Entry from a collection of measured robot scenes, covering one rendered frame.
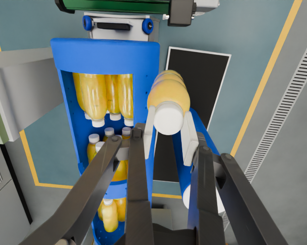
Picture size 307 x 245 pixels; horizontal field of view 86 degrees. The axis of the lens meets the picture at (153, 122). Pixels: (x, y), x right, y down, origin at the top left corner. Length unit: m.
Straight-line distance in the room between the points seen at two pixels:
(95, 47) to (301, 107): 2.15
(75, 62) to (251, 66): 1.64
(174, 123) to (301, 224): 3.74
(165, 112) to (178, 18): 0.44
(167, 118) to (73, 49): 0.27
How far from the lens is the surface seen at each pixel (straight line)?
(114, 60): 0.38
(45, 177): 2.73
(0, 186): 2.73
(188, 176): 0.89
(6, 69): 0.92
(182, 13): 0.60
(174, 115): 0.20
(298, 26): 2.00
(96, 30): 0.70
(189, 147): 0.16
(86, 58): 0.39
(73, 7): 0.78
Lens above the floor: 1.60
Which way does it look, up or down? 63 degrees down
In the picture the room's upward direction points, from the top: 179 degrees counter-clockwise
